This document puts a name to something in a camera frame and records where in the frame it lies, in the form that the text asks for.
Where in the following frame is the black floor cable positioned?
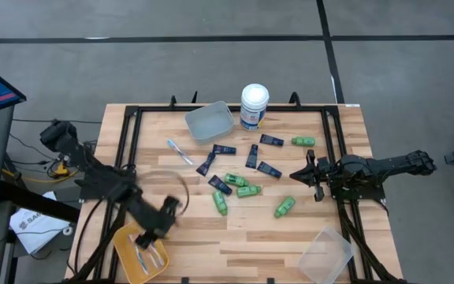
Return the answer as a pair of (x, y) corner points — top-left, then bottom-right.
(12, 117), (102, 125)

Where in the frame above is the clear plastic container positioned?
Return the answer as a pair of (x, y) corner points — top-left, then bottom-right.
(297, 226), (355, 284)

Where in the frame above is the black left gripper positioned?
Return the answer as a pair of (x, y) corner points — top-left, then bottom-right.
(135, 196), (184, 251)

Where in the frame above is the dark blue toiletry tube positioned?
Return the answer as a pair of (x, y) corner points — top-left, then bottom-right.
(195, 151), (217, 177)
(207, 174), (233, 196)
(256, 161), (283, 179)
(212, 144), (237, 155)
(259, 133), (285, 148)
(245, 144), (259, 170)

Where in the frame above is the black power cable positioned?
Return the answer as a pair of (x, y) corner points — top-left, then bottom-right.
(73, 196), (108, 277)

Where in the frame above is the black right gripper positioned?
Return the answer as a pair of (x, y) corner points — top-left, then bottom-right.
(288, 148), (350, 202)

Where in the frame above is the yellow plastic tray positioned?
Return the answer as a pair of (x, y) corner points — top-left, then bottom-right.
(112, 220), (170, 284)

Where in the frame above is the white disinfecting wipes canister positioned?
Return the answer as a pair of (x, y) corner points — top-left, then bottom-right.
(239, 83), (270, 132)

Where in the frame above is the black metal beam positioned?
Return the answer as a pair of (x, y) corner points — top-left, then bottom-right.
(0, 179), (80, 224)

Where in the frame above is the white and blue toothbrush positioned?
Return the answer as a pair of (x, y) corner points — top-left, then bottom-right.
(150, 241), (166, 270)
(166, 138), (195, 166)
(134, 243), (150, 276)

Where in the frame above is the yellow floor cable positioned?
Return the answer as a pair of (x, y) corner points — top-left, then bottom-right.
(1, 155), (80, 185)

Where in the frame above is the black metal table frame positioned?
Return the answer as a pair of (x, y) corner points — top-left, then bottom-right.
(65, 91), (407, 284)

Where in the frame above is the green travel bottle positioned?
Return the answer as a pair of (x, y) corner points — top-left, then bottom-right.
(212, 190), (229, 216)
(223, 173), (250, 188)
(274, 196), (296, 219)
(291, 136), (316, 148)
(236, 185), (262, 199)

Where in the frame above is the white printed paper bag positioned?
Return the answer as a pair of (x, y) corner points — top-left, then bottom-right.
(9, 191), (73, 256)

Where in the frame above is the grey plastic bin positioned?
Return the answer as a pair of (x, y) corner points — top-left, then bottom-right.
(184, 100), (236, 145)

